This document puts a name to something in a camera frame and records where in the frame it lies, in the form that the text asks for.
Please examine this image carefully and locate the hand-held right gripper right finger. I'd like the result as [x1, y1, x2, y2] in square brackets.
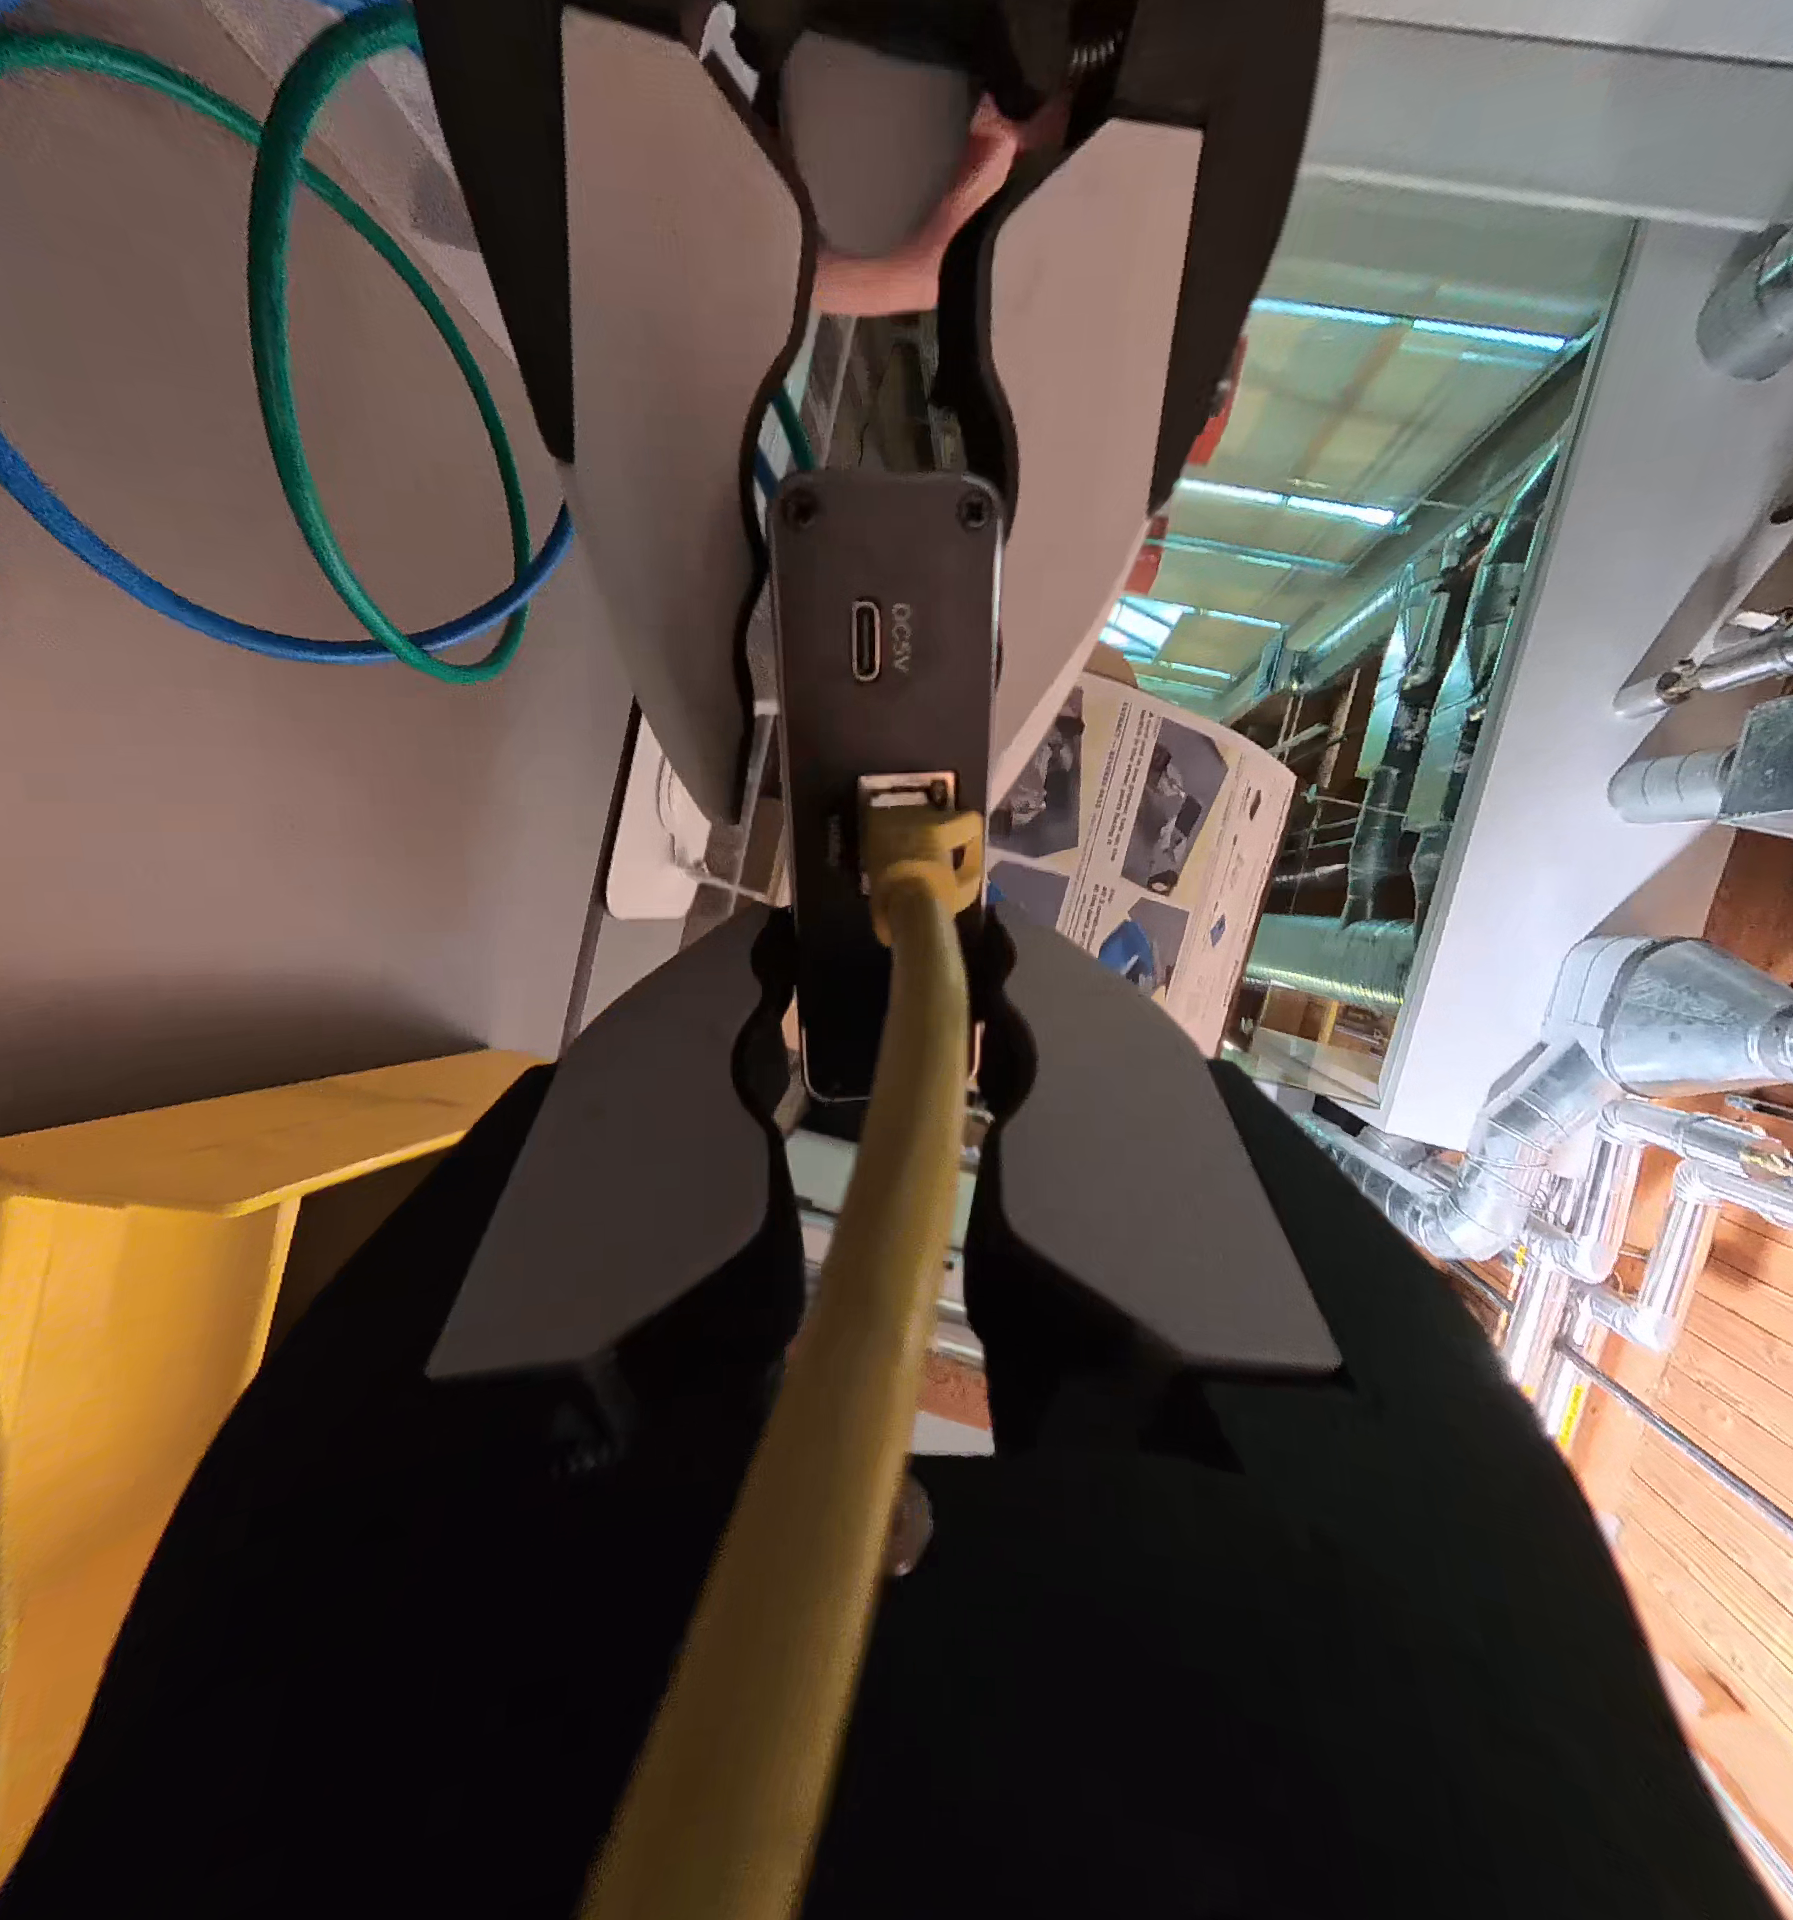
[973, 904, 1339, 1375]

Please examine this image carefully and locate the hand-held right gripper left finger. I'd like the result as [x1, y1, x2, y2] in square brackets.
[423, 904, 808, 1387]

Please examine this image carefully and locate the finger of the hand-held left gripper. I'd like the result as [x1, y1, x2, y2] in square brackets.
[935, 114, 1218, 802]
[558, 0, 829, 827]

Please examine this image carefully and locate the yellow ethernet cable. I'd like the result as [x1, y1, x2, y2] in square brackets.
[0, 768, 987, 1920]

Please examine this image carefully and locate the green ethernet cable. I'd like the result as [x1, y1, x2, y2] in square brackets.
[0, 32, 532, 687]

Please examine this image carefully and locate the black network switch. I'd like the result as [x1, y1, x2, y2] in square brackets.
[761, 466, 1011, 1111]

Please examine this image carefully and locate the yellow plastic bin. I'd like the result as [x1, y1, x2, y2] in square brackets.
[0, 1052, 553, 1920]

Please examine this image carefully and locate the blue ethernet cable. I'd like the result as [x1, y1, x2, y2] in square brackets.
[0, 0, 588, 667]

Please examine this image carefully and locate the person's left hand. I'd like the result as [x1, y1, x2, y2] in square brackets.
[812, 105, 1049, 316]

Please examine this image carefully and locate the white poster stand base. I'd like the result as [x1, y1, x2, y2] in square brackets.
[611, 723, 777, 918]

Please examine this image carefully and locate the printed instruction poster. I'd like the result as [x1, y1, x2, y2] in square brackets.
[987, 641, 1298, 1060]

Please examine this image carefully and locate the cluster of silver ducts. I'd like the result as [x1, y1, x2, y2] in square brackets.
[1246, 208, 1793, 1439]

